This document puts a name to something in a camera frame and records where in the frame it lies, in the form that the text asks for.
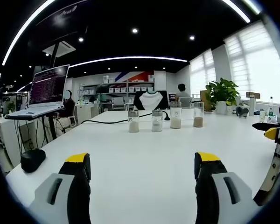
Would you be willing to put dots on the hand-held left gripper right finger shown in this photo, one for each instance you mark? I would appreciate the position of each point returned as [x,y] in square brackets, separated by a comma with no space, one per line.
[221,198]

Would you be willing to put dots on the white cylinder stand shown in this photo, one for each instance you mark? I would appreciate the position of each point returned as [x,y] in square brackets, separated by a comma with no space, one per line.
[252,106]

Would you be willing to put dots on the grey round device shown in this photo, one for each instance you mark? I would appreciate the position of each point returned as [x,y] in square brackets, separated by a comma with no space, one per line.
[242,111]

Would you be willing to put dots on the short seasoning bottle white powder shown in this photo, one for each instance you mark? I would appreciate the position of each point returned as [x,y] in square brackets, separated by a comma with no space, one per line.
[133,126]
[157,126]

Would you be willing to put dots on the open white laptop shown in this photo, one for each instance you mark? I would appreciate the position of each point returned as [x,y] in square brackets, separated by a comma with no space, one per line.
[49,86]

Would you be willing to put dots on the black pouch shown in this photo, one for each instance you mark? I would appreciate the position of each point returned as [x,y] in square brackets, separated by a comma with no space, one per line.
[32,159]

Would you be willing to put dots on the tall seasoning bottle white powder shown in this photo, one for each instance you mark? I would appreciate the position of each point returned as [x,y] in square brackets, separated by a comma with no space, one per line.
[175,121]

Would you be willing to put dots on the cardboard box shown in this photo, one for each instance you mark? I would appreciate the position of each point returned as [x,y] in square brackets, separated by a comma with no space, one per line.
[253,95]

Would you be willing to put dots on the green potted plant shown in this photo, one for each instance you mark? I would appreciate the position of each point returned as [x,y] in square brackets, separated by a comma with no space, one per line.
[222,92]

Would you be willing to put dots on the tall seasoning bottle brown powder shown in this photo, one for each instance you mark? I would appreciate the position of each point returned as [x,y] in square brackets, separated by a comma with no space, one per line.
[198,121]

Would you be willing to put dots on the ceiling air conditioner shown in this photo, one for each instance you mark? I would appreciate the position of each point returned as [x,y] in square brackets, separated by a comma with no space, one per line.
[60,48]

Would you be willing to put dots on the black laptop stand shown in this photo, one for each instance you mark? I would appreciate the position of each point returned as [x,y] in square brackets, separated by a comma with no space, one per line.
[51,126]

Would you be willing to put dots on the storage shelf with white bins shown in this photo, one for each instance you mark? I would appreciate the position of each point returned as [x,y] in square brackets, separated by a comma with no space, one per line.
[121,88]

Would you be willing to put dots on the plastic bottle green label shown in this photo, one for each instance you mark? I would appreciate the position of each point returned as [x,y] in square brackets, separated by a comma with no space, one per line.
[271,107]

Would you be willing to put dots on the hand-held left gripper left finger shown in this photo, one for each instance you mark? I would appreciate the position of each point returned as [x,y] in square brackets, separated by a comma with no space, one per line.
[60,198]

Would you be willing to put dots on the black chair with white shirt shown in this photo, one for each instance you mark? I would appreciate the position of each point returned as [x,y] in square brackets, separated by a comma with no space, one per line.
[151,100]

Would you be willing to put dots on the white paper cup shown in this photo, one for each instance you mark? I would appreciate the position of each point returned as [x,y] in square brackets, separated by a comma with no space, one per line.
[262,116]

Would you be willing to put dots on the window with white blinds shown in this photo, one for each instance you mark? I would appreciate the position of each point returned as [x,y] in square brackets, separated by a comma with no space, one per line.
[254,63]
[203,74]

